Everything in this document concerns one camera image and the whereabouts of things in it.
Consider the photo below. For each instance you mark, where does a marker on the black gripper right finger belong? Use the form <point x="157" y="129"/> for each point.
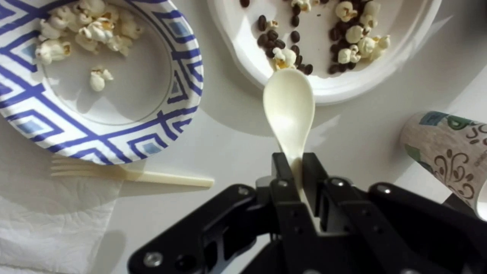
<point x="365" y="223"/>

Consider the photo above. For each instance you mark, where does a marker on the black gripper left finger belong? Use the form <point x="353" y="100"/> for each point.
<point x="283" y="219"/>

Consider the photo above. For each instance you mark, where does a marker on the white plastic spoon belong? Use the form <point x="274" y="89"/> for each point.
<point x="289" y="112"/>

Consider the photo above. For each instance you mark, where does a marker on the blue patterned bowl with popcorn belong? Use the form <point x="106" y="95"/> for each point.
<point x="167" y="101"/>

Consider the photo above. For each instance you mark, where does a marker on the popcorn pieces in bowl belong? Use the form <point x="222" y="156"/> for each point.
<point x="96" y="31"/>

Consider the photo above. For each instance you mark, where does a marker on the patterned paper cup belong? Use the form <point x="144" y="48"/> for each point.
<point x="446" y="153"/>

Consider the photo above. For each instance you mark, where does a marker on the white plastic fork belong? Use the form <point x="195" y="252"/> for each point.
<point x="167" y="178"/>

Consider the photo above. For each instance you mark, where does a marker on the white round plate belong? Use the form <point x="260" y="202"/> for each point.
<point x="324" y="88"/>

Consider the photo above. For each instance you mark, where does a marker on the popcorn and coffee bean mix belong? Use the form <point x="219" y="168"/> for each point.
<point x="354" y="36"/>

